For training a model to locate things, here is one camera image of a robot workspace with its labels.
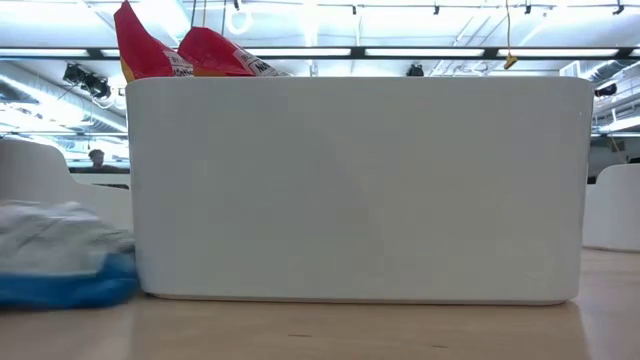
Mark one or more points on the blue Maruchan ramen pack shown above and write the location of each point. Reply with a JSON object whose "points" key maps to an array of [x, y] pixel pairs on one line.
{"points": [[60, 250]]}

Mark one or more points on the black ceiling fixture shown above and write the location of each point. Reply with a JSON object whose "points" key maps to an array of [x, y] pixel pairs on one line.
{"points": [[606, 90], [415, 71], [87, 80]]}

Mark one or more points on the red Maruchan ramen pack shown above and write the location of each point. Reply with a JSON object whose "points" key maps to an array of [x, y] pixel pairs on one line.
{"points": [[142, 50], [215, 52]]}

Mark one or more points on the ceiling spotlight track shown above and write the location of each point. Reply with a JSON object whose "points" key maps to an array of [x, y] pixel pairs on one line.
{"points": [[436, 9]]}

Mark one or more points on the white plastic bin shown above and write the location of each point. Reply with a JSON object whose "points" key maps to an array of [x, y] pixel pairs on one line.
{"points": [[35, 170], [350, 200], [615, 210]]}

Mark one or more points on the person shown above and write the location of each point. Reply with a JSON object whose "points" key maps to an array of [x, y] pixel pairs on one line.
{"points": [[96, 159]]}

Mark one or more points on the black ceiling light rail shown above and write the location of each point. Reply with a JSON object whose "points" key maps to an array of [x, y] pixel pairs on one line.
{"points": [[357, 52]]}

